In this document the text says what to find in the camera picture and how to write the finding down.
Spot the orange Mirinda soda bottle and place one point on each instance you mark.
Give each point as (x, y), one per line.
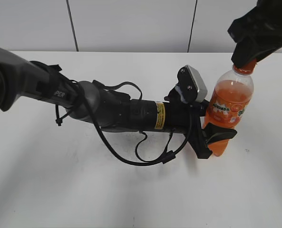
(232, 93)

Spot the orange bottle cap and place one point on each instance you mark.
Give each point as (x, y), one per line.
(246, 66)

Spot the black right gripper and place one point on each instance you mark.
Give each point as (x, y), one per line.
(263, 22)

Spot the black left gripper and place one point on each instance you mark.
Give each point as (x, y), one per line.
(185, 119)

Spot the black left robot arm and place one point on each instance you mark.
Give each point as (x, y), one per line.
(110, 110)

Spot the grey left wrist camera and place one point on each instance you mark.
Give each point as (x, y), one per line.
(190, 87)

